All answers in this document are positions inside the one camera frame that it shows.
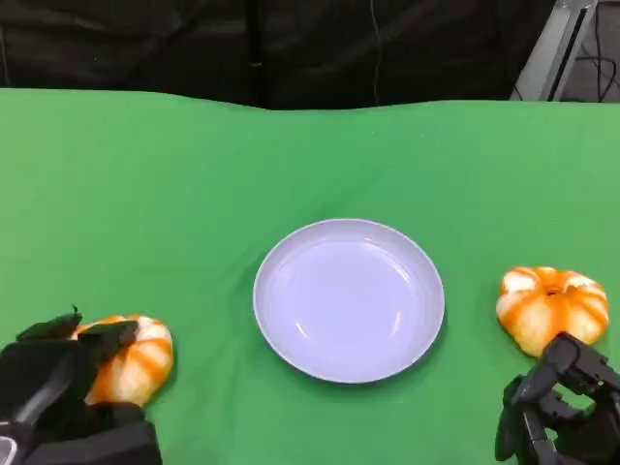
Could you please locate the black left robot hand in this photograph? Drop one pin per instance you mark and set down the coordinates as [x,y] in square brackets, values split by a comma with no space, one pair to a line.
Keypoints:
[48,373]

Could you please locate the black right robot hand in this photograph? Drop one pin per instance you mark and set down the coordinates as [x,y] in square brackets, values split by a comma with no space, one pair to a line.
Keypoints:
[581,378]

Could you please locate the orange and white bread roll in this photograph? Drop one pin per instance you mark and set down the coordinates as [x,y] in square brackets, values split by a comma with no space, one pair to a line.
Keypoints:
[140,363]
[537,310]

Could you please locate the green table cloth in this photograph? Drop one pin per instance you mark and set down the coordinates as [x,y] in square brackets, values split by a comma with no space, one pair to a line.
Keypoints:
[145,203]

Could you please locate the lilac plate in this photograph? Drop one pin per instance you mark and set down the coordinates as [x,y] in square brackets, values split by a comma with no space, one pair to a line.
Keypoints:
[346,300]

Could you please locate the black curtain backdrop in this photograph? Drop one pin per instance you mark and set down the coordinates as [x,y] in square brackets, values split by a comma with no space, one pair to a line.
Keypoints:
[194,43]

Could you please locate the grey metal frame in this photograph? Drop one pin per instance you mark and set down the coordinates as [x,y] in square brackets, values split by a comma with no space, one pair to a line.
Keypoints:
[549,53]

